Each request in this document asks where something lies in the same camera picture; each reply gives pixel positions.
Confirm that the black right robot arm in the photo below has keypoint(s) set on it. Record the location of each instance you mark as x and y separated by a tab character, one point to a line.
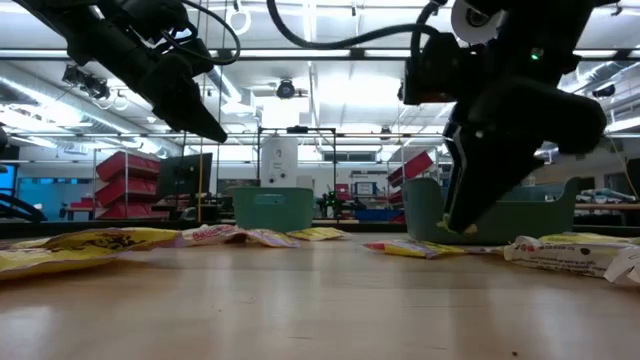
550	30

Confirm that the blue storage bin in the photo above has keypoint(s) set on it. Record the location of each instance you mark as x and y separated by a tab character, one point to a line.
375	215

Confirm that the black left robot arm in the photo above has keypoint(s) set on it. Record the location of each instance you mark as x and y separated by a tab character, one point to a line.
60	20

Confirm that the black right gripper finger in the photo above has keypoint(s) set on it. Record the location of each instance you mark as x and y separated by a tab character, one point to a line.
495	175
452	165

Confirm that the tilted red storage bin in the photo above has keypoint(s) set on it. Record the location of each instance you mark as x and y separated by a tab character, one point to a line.
412	167

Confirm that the dark teal plastic bin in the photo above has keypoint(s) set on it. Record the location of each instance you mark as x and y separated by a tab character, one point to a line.
425	210

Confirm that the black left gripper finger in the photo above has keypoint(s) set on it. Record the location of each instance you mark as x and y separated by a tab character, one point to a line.
180	100

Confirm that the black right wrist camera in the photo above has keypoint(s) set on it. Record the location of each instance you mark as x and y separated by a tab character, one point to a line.
432	70

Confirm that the wooden workbench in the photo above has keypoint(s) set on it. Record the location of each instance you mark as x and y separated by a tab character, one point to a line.
610	206

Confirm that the light teal plastic bin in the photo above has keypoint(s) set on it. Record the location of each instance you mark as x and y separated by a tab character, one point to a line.
272	210

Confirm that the blue lit screen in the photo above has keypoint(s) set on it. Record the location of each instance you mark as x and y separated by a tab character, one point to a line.
7	180

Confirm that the red wrapped hard candy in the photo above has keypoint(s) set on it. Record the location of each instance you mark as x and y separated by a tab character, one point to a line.
372	245

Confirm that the black dome ceiling camera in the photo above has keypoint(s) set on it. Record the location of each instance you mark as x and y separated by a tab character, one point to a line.
285	89

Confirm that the black background monitor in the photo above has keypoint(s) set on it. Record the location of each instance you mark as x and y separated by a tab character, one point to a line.
184	175

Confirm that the black hanging projector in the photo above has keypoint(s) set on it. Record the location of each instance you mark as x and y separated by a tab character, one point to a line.
85	81

